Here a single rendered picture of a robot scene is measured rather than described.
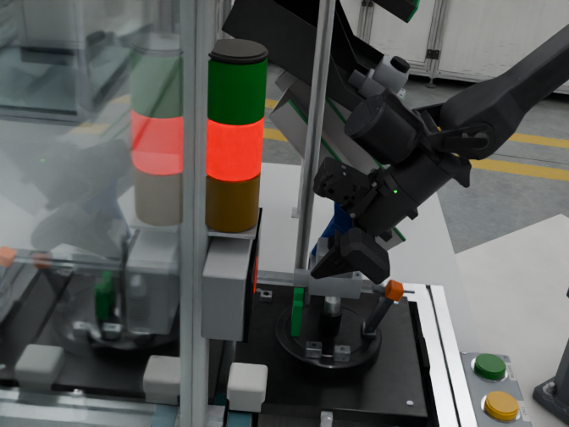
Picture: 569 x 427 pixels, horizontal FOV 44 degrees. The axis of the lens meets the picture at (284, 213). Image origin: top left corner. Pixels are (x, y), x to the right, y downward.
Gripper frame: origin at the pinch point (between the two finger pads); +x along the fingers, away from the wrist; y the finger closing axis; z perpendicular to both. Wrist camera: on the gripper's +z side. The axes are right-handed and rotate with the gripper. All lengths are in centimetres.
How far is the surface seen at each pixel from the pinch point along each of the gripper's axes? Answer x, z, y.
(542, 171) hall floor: 9, -166, -271
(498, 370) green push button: -2.6, -27.2, 2.5
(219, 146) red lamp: -10.2, 22.8, 21.4
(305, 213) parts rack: 7.2, -1.4, -19.8
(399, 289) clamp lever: -1.7, -9.9, 0.5
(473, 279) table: 2, -39, -35
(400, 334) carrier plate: 4.9, -17.8, -3.3
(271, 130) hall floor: 99, -51, -293
